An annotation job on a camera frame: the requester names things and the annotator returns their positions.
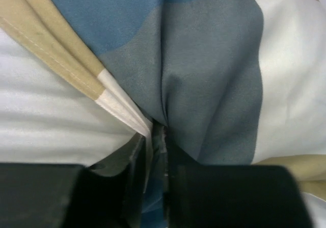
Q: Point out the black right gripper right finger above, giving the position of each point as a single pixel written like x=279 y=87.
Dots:
x=181 y=177

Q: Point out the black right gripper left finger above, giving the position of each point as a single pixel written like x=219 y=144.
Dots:
x=129 y=164

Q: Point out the blue tan white pillowcase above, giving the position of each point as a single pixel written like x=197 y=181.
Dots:
x=239 y=85

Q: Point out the white pillow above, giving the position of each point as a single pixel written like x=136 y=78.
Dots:
x=46 y=120

